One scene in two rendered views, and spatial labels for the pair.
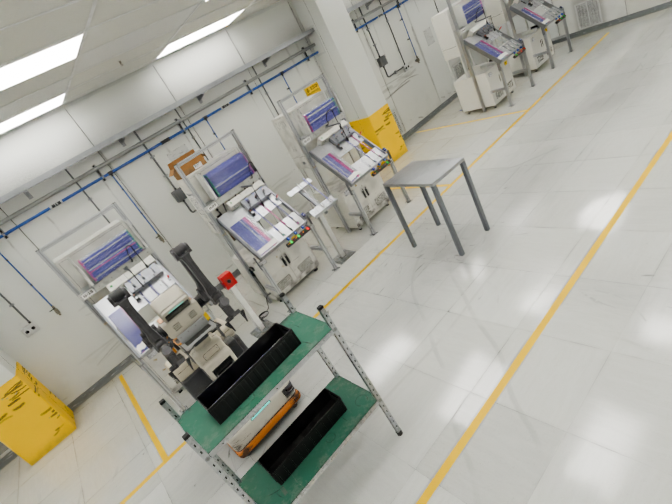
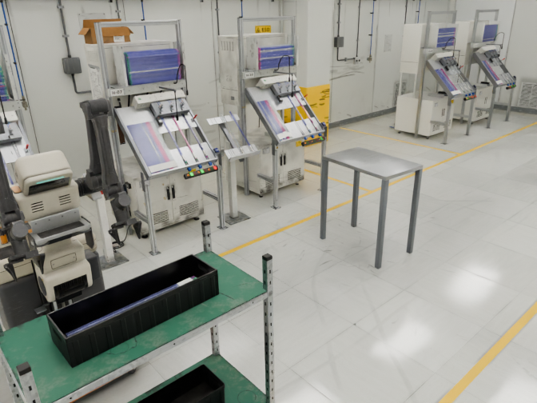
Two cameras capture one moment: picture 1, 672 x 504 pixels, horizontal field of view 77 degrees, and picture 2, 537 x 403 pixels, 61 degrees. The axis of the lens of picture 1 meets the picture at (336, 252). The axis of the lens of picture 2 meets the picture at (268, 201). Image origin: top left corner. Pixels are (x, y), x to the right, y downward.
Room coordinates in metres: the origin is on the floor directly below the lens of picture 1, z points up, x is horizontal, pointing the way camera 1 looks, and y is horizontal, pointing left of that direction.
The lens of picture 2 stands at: (0.48, 0.55, 1.97)
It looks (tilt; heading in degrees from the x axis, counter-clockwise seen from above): 23 degrees down; 347
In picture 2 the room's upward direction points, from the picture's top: 1 degrees counter-clockwise
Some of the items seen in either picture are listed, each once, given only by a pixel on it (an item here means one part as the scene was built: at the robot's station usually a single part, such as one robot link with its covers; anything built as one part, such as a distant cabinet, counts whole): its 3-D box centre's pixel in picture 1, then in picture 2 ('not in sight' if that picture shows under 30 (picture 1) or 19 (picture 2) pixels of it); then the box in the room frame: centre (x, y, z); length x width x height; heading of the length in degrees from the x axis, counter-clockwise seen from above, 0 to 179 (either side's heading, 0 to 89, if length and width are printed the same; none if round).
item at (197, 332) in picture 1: (200, 338); (60, 236); (2.59, 1.09, 0.99); 0.28 x 0.16 x 0.22; 119
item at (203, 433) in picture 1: (292, 418); (154, 391); (1.95, 0.70, 0.55); 0.91 x 0.46 x 1.10; 118
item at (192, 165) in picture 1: (196, 158); (121, 30); (4.99, 0.83, 1.82); 0.68 x 0.30 x 0.20; 118
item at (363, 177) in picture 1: (350, 175); (275, 135); (5.39, -0.67, 0.65); 1.01 x 0.73 x 1.29; 28
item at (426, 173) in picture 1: (435, 206); (367, 204); (3.80, -1.09, 0.40); 0.70 x 0.45 x 0.80; 23
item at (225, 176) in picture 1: (228, 174); (152, 65); (4.78, 0.60, 1.52); 0.51 x 0.13 x 0.27; 118
